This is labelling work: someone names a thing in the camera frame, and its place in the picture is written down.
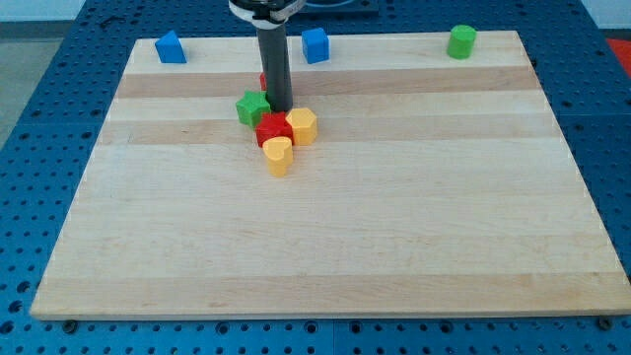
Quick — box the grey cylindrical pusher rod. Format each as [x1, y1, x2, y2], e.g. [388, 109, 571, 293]
[256, 24, 293, 112]

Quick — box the red cylinder block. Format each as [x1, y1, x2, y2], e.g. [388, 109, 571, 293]
[259, 72, 267, 91]

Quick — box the blue cube block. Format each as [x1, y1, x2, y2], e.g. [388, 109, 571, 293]
[301, 28, 330, 64]

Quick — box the green star block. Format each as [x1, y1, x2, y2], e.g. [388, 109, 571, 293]
[236, 91, 271, 129]

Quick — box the red star block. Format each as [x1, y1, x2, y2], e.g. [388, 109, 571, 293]
[254, 111, 294, 147]

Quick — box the yellow hexagon block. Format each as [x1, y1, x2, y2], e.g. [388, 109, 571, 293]
[286, 107, 317, 146]

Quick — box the blue triangle block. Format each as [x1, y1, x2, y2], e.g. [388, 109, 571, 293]
[154, 30, 187, 64]

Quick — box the yellow heart block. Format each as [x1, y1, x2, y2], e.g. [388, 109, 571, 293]
[262, 136, 294, 178]

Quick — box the green cylinder block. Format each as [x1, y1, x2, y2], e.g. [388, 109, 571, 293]
[447, 25, 477, 59]

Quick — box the wooden board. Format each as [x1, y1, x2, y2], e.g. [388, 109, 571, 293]
[31, 31, 630, 320]

